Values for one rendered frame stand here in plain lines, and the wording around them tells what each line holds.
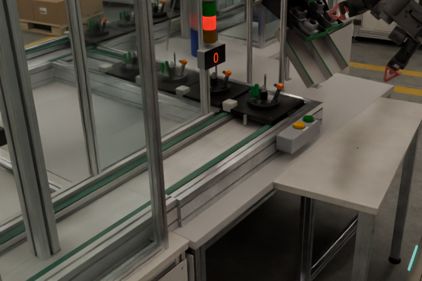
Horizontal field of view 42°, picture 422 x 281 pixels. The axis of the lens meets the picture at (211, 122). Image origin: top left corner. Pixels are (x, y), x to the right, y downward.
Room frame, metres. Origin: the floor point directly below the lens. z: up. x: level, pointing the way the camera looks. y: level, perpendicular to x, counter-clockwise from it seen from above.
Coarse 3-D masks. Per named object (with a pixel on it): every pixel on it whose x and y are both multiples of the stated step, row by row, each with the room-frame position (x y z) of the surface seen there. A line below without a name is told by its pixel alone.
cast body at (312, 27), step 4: (308, 20) 2.22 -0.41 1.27; (312, 20) 2.21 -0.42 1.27; (300, 24) 2.26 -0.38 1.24; (304, 24) 2.22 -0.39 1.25; (308, 24) 2.20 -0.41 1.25; (312, 24) 2.20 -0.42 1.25; (316, 24) 2.21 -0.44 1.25; (300, 28) 2.23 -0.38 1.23; (304, 28) 2.22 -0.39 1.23; (308, 28) 2.20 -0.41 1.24; (312, 28) 2.20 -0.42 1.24; (304, 32) 2.22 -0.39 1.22; (308, 32) 2.20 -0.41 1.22; (312, 32) 2.20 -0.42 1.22; (316, 32) 2.21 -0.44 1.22; (308, 36) 2.20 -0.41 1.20
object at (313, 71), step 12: (276, 36) 2.31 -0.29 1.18; (288, 36) 2.34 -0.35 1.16; (288, 48) 2.25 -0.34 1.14; (300, 48) 2.32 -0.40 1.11; (312, 48) 2.32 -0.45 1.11; (300, 60) 2.27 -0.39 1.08; (312, 60) 2.30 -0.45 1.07; (300, 72) 2.20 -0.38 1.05; (312, 72) 2.25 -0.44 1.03; (324, 72) 2.26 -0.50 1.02; (312, 84) 2.15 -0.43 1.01
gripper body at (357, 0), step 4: (348, 0) 2.06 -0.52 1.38; (352, 0) 2.07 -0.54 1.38; (356, 0) 2.06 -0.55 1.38; (360, 0) 2.04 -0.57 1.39; (364, 0) 2.04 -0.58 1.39; (348, 4) 2.05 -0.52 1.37; (352, 4) 2.06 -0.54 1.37; (356, 4) 2.05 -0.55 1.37; (360, 4) 2.04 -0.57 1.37; (364, 4) 2.02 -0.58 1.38; (348, 8) 2.05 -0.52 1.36; (352, 8) 2.06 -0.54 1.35; (356, 8) 2.05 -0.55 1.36; (360, 8) 2.04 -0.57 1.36; (364, 8) 2.03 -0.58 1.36; (352, 12) 2.05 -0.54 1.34; (356, 12) 2.06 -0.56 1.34; (360, 12) 2.05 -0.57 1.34; (364, 12) 2.09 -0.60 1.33; (352, 16) 2.04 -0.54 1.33
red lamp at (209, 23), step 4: (204, 16) 1.98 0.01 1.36; (212, 16) 1.98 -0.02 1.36; (204, 20) 1.98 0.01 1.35; (208, 20) 1.97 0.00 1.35; (212, 20) 1.97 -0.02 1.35; (204, 24) 1.98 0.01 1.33; (208, 24) 1.97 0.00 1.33; (212, 24) 1.97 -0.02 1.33; (204, 28) 1.98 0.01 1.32; (208, 28) 1.97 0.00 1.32; (212, 28) 1.97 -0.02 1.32
